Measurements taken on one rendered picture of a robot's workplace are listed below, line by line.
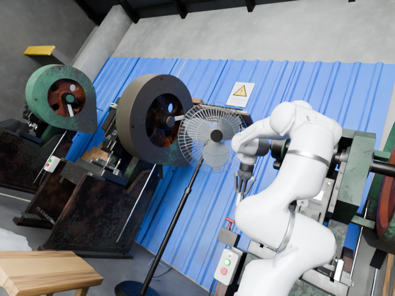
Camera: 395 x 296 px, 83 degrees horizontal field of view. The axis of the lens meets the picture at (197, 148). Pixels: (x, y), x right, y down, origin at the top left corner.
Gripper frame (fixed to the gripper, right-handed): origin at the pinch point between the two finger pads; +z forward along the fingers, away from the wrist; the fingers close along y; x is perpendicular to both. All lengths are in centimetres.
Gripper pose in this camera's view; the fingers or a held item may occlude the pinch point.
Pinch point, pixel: (239, 199)
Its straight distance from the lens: 126.4
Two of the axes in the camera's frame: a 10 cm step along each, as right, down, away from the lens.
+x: 5.6, 0.1, 8.3
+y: 8.1, 2.2, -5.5
